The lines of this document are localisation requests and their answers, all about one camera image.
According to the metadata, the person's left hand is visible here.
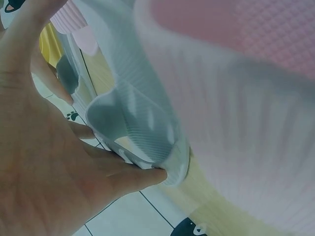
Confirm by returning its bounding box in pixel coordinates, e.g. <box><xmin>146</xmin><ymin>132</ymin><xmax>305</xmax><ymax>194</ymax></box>
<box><xmin>0</xmin><ymin>0</ymin><xmax>168</xmax><ymax>236</ymax></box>

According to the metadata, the grey-green ribbed plastic holder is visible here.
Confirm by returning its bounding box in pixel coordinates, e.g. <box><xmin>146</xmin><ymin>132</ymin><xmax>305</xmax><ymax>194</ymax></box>
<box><xmin>73</xmin><ymin>0</ymin><xmax>191</xmax><ymax>187</ymax></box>

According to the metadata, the yellow glossy object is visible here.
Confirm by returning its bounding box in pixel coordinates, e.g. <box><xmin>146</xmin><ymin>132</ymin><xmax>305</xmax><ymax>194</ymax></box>
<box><xmin>39</xmin><ymin>22</ymin><xmax>64</xmax><ymax>69</ymax></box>

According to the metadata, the light pink ribbed object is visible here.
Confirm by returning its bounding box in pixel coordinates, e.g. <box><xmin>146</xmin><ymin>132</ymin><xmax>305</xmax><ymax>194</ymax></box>
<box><xmin>50</xmin><ymin>0</ymin><xmax>99</xmax><ymax>57</ymax></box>

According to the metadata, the pink slipper with ribbed side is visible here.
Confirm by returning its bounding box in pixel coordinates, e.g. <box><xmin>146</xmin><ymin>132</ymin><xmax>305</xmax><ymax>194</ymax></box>
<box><xmin>133</xmin><ymin>0</ymin><xmax>315</xmax><ymax>236</ymax></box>

